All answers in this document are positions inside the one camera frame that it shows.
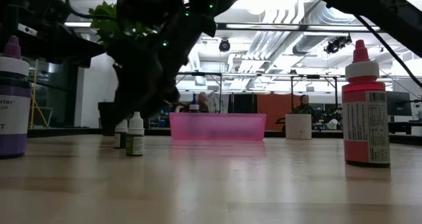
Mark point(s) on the orange partition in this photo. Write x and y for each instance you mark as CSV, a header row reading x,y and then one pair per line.
x,y
273,108

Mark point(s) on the overhead light bar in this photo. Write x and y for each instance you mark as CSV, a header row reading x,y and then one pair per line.
x,y
329,28

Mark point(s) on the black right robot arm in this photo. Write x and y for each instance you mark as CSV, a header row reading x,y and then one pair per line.
x,y
379,10

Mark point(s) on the small green food coloring bottle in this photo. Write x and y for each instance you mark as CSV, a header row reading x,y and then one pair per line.
x,y
135,141

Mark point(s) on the leafy plant in black pot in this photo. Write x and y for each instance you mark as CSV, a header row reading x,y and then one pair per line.
x,y
105,23

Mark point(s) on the translucent pink plastic bin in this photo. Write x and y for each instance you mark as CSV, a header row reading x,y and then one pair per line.
x,y
217,126

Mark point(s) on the black overhead camera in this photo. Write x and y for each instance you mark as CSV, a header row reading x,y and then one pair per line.
x,y
225,45

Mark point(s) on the black aluminium table frame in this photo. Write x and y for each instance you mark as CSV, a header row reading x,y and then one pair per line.
x,y
66,131

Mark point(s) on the small dark food coloring bottle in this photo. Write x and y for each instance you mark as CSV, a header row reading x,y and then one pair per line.
x,y
120,138

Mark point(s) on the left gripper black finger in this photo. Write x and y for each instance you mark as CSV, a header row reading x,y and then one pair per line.
x,y
76,51

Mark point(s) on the black ceiling-hung camera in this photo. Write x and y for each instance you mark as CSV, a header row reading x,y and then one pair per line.
x,y
336,45

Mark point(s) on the black monitor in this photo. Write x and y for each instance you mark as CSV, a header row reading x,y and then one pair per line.
x,y
399,103

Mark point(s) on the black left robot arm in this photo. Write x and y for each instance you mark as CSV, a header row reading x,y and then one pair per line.
x,y
33,3

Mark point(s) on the large purple food coloring bottle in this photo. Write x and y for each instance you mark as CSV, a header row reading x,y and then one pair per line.
x,y
13,118

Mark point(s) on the succulent in white pot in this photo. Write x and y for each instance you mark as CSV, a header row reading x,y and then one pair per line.
x,y
298,126

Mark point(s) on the person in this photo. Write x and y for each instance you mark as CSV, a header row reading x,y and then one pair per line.
x,y
304,102
202,102

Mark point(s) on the large red food coloring bottle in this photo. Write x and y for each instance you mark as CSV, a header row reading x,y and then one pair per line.
x,y
362,125

